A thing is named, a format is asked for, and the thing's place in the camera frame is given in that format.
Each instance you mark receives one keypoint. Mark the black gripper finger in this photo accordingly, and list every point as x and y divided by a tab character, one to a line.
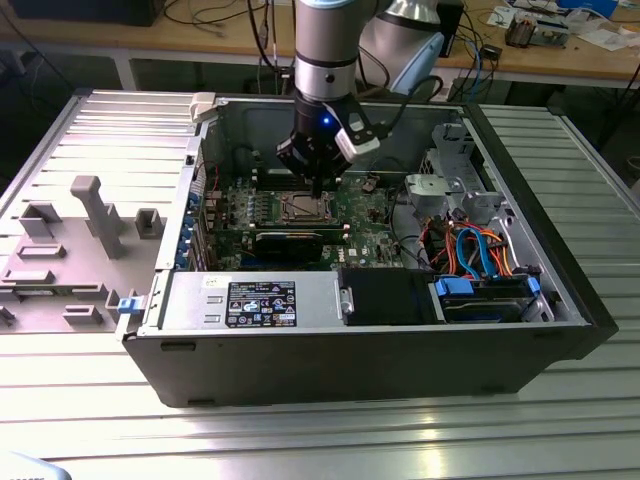
337	162
297	155

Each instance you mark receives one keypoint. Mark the CPU with silver lid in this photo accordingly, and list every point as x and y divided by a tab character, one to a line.
302	207

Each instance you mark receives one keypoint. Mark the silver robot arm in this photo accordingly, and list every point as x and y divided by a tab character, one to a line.
325	50

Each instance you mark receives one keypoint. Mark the black RAM slot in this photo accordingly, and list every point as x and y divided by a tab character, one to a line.
267	183
267	173
267	188
267	178

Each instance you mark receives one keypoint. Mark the green motherboard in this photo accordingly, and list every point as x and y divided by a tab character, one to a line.
365	220

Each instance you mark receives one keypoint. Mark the grey case release latch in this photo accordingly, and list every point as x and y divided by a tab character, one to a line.
205	106

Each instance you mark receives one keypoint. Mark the silver metal drive cage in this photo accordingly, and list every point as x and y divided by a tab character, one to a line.
450	190

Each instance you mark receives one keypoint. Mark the white label card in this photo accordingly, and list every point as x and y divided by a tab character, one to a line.
444	92

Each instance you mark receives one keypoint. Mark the wooden desk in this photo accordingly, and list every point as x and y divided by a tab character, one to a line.
210	37

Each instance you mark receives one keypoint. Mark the black tower device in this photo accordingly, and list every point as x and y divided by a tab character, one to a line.
452	20

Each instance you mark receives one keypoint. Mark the silver power supply unit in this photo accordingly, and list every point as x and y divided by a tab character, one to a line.
200	300

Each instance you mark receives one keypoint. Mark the small black adapter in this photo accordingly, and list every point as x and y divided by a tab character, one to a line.
492	52

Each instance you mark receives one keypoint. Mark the black open PC case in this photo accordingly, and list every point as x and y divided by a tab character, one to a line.
350	365

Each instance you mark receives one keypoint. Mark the hard disk in blue carrier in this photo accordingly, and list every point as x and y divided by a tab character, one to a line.
480	310

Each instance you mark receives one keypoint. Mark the white printed sheet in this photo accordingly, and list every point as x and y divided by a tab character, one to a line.
500	17

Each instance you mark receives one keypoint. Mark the blue case latch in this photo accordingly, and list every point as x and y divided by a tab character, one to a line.
130	306

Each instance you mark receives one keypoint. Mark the electronic board module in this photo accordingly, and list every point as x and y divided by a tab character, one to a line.
550	32

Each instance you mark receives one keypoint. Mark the black equipment box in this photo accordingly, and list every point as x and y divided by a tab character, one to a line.
85	10

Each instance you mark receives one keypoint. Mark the grey parts rack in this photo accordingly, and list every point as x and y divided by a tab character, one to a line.
65	280

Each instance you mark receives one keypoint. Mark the blue box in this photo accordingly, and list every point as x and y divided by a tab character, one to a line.
585	5

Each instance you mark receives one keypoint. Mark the white paper sheets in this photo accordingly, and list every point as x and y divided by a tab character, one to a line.
610	37

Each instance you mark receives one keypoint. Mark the white rounded object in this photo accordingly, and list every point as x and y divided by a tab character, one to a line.
25	467

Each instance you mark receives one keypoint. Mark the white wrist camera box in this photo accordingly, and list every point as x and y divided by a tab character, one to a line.
357	147

